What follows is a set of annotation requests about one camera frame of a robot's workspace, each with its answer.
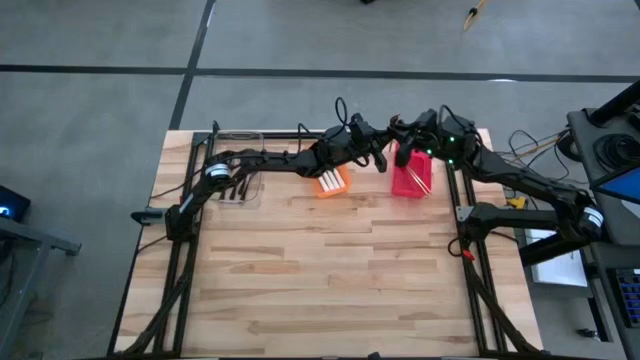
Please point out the black table clamp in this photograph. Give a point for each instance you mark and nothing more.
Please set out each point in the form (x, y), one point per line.
(216, 126)

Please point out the grey metal bench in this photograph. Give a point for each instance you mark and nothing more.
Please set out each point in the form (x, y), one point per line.
(35, 239)

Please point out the black metal beam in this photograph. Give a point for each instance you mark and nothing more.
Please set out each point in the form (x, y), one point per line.
(550, 252)

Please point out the grey and black equipment cart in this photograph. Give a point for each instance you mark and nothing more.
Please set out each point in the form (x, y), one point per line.
(582, 150)

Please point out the red plastic bin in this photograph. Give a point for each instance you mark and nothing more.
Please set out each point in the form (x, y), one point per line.
(405, 185)

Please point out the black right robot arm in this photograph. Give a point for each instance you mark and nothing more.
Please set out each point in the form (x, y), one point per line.
(525, 185)

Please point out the grey metal mounting plate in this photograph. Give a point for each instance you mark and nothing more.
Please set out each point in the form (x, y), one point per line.
(462, 214)

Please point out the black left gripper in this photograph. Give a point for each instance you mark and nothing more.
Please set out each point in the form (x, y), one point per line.
(350, 145)

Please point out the orange plastic bin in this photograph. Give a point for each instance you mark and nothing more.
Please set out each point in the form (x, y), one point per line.
(345, 192)

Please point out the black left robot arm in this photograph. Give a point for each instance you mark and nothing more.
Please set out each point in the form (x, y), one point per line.
(270, 160)

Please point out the yellow plug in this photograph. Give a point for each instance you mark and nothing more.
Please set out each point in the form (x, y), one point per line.
(517, 202)

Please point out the blue panel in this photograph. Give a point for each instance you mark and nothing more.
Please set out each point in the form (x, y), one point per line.
(625, 187)

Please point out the white box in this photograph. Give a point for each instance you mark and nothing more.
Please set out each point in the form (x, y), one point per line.
(560, 270)

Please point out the clear plastic bin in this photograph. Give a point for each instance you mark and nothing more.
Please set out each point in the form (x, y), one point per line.
(250, 200)

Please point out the black keypad panel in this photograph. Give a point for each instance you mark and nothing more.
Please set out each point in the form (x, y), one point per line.
(630, 295)

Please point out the black box with blue light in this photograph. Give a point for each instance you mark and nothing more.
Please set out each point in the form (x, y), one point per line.
(15, 200)

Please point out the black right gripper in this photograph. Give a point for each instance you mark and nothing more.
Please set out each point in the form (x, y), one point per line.
(440, 137)

